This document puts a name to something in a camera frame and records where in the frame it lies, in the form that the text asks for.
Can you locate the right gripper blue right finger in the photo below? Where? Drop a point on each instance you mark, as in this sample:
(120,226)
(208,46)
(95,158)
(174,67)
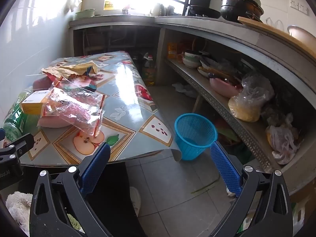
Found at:
(225,167)

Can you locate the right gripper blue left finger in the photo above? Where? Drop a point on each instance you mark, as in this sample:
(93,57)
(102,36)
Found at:
(91,168)

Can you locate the green drink bottle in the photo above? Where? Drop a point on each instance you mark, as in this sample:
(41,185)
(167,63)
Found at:
(15,119)

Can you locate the pink mesh scouring pad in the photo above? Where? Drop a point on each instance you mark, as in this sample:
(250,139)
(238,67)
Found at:
(52,122)

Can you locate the yellow white small carton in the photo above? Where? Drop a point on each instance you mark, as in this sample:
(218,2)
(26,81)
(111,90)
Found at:
(32,105)

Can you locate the clear crinkled plastic wrapper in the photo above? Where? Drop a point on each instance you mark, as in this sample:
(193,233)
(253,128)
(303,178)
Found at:
(75,105)

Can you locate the brown paper bag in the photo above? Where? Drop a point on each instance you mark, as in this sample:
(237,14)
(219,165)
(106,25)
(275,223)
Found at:
(68,70)

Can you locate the red snack wrapper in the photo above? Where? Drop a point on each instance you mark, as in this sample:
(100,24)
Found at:
(74,83)

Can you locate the white shoe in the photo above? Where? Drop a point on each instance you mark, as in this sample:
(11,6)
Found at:
(135,199)

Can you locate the metal perforated shelf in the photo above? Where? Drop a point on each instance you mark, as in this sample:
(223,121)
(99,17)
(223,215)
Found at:
(251,133)

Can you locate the blue plastic waste basket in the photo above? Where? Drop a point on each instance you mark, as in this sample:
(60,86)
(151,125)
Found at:
(194,134)

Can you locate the white pink plastic bag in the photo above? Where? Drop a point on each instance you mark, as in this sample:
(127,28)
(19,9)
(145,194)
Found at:
(282,143)

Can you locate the fruit pattern tablecloth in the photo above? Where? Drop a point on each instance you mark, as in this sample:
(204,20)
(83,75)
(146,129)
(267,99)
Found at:
(131,123)

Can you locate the pink plastic basin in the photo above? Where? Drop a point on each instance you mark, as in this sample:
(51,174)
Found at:
(223,88)

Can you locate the clear bag of yellow grain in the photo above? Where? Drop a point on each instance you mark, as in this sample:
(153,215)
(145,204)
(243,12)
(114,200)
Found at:
(257,90)

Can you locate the cooking oil bottle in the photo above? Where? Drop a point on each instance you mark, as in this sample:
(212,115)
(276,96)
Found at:
(148,70)

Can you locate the stacked white green bowls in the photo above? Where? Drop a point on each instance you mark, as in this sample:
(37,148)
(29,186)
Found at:
(191,60)

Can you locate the wooden cutting board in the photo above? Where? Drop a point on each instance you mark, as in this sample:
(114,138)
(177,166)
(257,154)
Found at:
(278,34)

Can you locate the metal bowl on counter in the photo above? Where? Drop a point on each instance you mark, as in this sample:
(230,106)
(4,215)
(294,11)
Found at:
(303,36)

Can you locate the black wok pan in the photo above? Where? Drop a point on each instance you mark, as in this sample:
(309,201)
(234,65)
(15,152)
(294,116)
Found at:
(199,11)

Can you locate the black cooking pot with lid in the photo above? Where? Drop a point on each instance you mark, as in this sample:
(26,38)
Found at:
(232,9)

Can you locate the wall power socket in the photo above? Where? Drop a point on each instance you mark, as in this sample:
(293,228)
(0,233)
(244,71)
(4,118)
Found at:
(299,6)

